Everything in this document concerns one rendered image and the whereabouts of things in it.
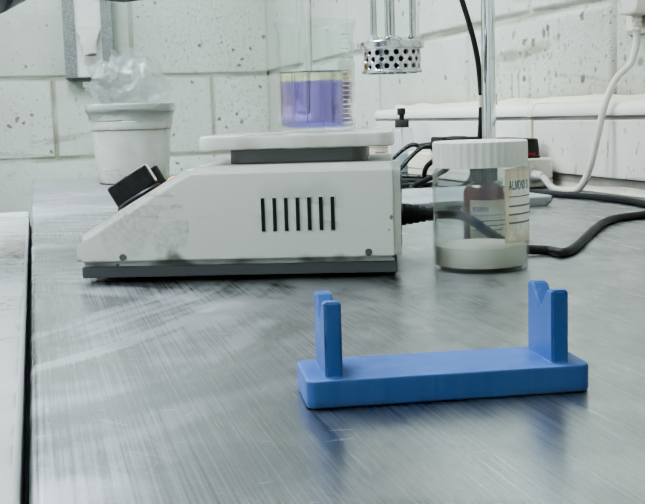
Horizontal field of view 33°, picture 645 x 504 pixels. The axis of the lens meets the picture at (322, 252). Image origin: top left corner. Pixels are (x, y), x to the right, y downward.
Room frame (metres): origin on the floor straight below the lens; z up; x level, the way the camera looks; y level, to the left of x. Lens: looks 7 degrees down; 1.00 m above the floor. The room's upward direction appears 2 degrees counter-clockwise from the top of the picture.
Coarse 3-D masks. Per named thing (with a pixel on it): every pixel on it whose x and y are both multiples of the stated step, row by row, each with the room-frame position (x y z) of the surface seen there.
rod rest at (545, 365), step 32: (544, 288) 0.39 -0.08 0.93; (320, 320) 0.37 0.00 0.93; (544, 320) 0.38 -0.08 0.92; (320, 352) 0.37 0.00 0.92; (448, 352) 0.39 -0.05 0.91; (480, 352) 0.39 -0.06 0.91; (512, 352) 0.39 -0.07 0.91; (544, 352) 0.38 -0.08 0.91; (320, 384) 0.35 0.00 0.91; (352, 384) 0.35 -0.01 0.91; (384, 384) 0.36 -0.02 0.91; (416, 384) 0.36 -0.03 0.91; (448, 384) 0.36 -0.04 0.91; (480, 384) 0.36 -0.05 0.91; (512, 384) 0.36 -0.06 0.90; (544, 384) 0.36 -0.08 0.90; (576, 384) 0.37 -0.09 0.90
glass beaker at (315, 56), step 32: (288, 32) 0.68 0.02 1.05; (320, 32) 0.68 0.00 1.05; (352, 32) 0.70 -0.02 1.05; (288, 64) 0.68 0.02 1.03; (320, 64) 0.68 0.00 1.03; (352, 64) 0.70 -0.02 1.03; (288, 96) 0.69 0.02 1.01; (320, 96) 0.68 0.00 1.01; (352, 96) 0.69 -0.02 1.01; (288, 128) 0.69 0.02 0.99; (320, 128) 0.68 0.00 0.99; (352, 128) 0.69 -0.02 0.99
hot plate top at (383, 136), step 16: (384, 128) 0.76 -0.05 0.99; (208, 144) 0.65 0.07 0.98; (224, 144) 0.65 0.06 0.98; (240, 144) 0.65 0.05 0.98; (256, 144) 0.65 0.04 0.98; (272, 144) 0.65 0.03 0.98; (288, 144) 0.65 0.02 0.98; (304, 144) 0.65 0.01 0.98; (320, 144) 0.65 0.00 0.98; (336, 144) 0.65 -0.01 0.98; (352, 144) 0.65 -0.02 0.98; (368, 144) 0.65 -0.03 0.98; (384, 144) 0.65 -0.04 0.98
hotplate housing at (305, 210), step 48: (192, 192) 0.65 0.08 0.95; (240, 192) 0.65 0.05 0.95; (288, 192) 0.65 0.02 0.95; (336, 192) 0.64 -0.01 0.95; (384, 192) 0.64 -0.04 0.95; (96, 240) 0.65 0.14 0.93; (144, 240) 0.65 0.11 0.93; (192, 240) 0.65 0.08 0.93; (240, 240) 0.65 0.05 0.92; (288, 240) 0.65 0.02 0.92; (336, 240) 0.64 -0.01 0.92; (384, 240) 0.64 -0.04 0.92
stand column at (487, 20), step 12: (492, 0) 1.18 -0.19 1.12; (492, 12) 1.18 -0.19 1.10; (492, 24) 1.18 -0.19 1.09; (492, 36) 1.18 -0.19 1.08; (492, 48) 1.18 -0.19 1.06; (492, 60) 1.18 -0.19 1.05; (492, 72) 1.18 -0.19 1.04; (492, 84) 1.18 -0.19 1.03; (492, 96) 1.18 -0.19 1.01; (492, 108) 1.18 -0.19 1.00; (492, 120) 1.18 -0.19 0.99; (492, 132) 1.18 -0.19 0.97
